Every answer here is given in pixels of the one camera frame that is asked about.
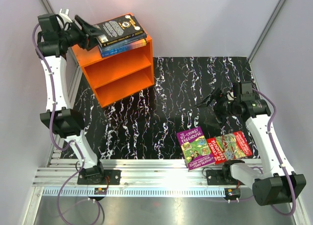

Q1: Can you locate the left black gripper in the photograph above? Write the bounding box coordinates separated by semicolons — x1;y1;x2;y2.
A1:
57;16;105;51

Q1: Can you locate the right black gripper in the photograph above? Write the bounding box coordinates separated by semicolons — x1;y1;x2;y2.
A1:
194;88;240;129

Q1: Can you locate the blue Jane Eyre book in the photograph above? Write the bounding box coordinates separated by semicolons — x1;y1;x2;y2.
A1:
98;39;147;58

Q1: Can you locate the black paperback book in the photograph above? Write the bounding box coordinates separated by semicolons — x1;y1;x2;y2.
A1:
93;14;146;47

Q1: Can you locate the purple 117-storey treehouse book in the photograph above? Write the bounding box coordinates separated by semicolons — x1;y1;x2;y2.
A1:
177;127;216;171

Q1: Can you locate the grey-blue hardcover book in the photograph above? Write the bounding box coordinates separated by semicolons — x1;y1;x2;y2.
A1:
98;32;147;52

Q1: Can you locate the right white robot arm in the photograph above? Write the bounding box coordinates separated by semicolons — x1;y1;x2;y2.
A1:
195;82;306;206

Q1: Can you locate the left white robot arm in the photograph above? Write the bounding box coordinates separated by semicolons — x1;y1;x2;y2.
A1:
32;9;110;185

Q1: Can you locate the red 13-storey treehouse book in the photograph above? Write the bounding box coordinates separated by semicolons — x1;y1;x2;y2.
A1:
206;131;252;164

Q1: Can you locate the orange wooden shelf cabinet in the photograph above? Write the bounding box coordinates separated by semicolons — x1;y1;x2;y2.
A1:
70;12;155;109

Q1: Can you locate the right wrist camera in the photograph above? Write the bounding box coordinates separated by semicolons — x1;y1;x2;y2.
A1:
224;90;236;101

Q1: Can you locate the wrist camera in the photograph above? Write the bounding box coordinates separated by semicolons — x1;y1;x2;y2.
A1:
57;8;73;28
224;90;236;101

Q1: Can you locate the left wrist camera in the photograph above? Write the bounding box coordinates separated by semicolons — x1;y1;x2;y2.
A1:
57;8;73;28

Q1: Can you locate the aluminium mounting rail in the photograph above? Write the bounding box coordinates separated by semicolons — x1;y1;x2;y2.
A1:
33;158;299;199

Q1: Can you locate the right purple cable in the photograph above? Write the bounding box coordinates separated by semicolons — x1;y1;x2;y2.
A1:
249;88;298;216

